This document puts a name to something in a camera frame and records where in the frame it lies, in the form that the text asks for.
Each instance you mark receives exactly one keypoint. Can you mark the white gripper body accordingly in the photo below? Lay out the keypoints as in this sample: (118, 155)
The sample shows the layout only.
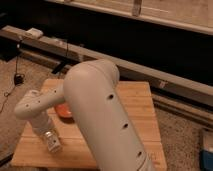
(42, 124)

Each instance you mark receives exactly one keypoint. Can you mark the small white bottle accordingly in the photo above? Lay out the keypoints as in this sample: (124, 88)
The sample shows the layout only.
(52, 141)

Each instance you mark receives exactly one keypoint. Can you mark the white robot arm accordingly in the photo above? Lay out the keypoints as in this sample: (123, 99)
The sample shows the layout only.
(89, 89)

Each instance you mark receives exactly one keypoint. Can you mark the orange ceramic bowl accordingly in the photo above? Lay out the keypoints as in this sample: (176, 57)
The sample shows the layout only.
(63, 111)

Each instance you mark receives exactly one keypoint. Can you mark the small white box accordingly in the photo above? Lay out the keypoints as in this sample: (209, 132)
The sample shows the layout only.
(35, 33)

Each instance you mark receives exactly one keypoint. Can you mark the long wooden beam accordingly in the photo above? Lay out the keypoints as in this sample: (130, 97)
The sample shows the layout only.
(189, 89)

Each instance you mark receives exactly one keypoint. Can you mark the blue and white box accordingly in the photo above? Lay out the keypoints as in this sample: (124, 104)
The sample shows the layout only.
(206, 152)

